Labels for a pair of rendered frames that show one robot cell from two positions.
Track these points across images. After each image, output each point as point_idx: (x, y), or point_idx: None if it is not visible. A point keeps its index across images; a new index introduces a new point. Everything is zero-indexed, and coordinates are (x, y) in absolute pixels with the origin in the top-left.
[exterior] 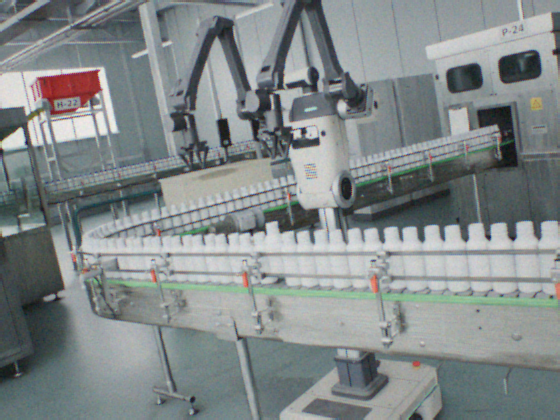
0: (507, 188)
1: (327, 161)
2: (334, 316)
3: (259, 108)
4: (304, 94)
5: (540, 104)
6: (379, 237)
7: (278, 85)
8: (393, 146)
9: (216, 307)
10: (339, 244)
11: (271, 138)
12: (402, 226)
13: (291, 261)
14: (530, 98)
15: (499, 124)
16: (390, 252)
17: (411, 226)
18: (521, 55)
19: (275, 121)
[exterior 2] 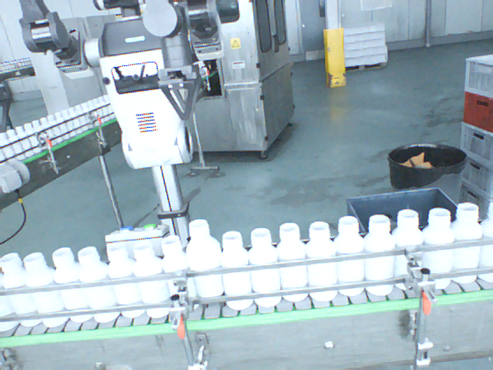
0: (212, 113)
1: (171, 108)
2: (320, 339)
3: (174, 30)
4: (126, 18)
5: (239, 44)
6: (97, 161)
7: None
8: (90, 79)
9: (95, 360)
10: (329, 244)
11: (187, 85)
12: (113, 149)
13: (243, 277)
14: (231, 39)
15: (199, 60)
16: (420, 248)
17: (121, 148)
18: (222, 1)
19: (186, 55)
